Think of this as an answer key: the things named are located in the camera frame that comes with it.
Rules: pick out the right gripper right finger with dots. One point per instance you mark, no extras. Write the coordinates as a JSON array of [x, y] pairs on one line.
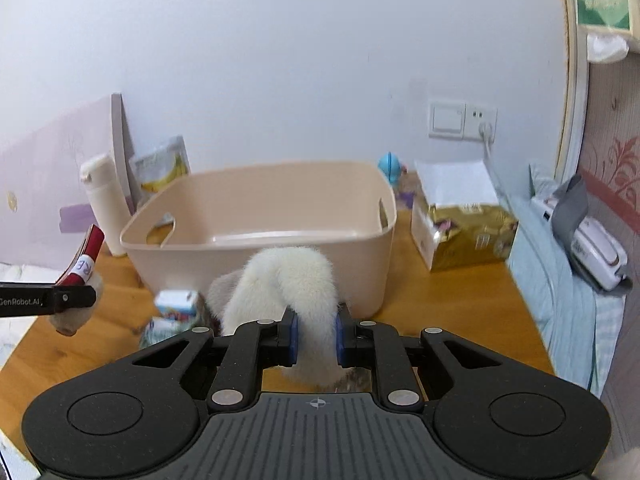
[[378, 348]]

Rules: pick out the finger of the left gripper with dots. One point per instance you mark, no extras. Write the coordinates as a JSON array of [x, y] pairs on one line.
[[27, 299]]

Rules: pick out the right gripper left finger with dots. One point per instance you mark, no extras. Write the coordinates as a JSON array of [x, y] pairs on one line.
[[254, 347]]

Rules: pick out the white fluffy plush toy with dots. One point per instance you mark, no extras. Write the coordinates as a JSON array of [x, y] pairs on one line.
[[280, 278]]

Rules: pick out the blue white tissue pack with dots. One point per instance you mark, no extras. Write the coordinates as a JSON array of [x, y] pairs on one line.
[[177, 312]]

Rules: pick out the pink leaning board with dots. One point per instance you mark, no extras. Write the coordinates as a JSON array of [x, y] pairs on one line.
[[45, 211]]

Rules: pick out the beige plastic storage basket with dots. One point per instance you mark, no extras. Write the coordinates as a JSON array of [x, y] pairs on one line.
[[206, 225]]

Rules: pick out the gold tissue box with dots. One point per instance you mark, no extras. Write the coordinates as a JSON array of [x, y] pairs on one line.
[[457, 219]]

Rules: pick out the cream thermos bottle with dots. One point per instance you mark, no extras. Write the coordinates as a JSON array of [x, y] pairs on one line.
[[107, 201]]

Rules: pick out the blue cartoon figurine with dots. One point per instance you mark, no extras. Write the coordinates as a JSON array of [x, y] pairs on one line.
[[390, 165]]

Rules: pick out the banana chips snack pouch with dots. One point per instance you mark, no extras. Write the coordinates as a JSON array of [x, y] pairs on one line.
[[156, 169]]

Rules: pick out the light blue bed sheet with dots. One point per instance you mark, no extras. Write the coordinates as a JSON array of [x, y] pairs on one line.
[[578, 326]]

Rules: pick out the green tissue box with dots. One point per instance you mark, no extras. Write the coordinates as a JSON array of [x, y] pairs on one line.
[[612, 28]]

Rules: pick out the white device with grey strap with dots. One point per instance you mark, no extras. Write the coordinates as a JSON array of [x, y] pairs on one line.
[[593, 253]]

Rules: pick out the white wall switch socket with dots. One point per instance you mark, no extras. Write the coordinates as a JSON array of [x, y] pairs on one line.
[[462, 121]]

